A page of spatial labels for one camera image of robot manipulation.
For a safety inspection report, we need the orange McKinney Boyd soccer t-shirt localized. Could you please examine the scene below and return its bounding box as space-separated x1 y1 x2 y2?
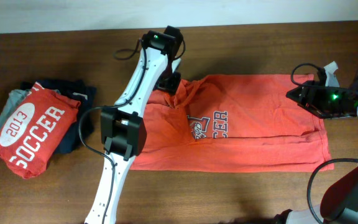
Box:
132 74 331 173

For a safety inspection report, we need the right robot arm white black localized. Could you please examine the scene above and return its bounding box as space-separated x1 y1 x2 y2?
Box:
273 62 358 224

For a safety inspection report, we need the folded navy blue shirt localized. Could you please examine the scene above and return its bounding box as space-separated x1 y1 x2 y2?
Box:
36 79 97 154

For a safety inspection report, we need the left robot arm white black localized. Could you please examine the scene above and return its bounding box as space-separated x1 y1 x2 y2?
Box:
85 26 185 224

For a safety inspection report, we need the folded grey shirt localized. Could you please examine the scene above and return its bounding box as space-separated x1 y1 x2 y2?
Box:
0 89 29 129

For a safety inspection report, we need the folded red 2013 soccer shirt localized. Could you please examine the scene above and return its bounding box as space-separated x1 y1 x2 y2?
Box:
0 82 81 179

